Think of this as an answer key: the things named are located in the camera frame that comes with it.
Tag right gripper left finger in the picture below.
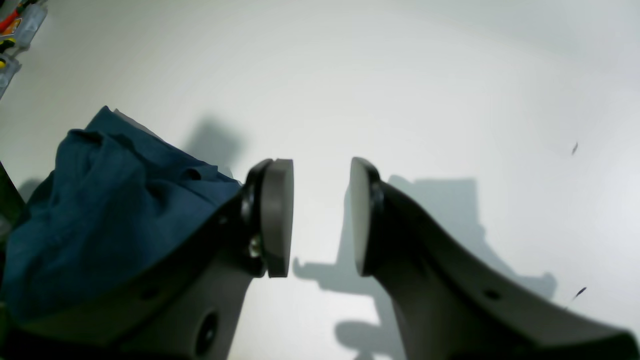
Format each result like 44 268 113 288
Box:
1 159 294 360

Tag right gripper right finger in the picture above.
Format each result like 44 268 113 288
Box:
349 157 639 360

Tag blue T-shirt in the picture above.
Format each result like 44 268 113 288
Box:
1 106 241 323

